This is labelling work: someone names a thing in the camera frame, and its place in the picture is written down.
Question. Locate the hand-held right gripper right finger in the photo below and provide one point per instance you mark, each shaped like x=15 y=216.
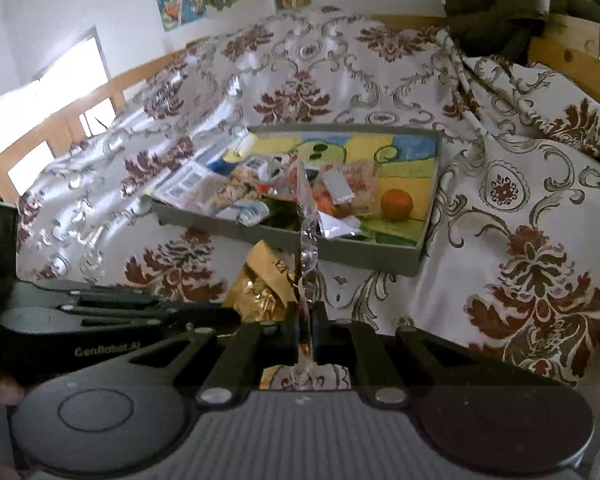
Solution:
x=370 y=360

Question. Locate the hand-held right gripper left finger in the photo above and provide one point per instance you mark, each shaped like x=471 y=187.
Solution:
x=245 y=355

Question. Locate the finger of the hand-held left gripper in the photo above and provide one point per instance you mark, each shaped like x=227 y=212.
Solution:
x=125 y=300
x=180 y=320

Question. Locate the golden snack packet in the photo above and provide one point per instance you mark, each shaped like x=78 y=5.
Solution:
x=260 y=280

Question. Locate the grey tray with cartoon painting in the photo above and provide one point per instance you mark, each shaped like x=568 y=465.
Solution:
x=370 y=256

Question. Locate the clear thin snack packet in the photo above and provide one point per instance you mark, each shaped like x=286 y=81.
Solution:
x=305 y=260

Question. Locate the white drink pouch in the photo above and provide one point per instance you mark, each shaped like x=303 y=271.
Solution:
x=185 y=182

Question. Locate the silver white snack wrapper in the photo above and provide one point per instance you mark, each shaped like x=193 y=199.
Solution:
x=337 y=227

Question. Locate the clear nut cookie packet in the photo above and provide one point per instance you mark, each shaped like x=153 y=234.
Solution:
x=232 y=190

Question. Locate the tangerine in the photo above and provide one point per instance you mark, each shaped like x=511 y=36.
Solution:
x=396 y=204

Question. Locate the red rice cracker packet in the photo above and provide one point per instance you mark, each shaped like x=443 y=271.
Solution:
x=360 y=190

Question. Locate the small white snack packet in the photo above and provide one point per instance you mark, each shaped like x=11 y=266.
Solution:
x=262 y=165

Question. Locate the floral printed blanket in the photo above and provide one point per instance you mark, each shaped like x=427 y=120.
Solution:
x=480 y=110

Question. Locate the olive quilted jacket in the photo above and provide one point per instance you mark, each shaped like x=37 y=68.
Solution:
x=505 y=0

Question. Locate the wooden bed frame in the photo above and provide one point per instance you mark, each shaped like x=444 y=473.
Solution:
x=145 y=75

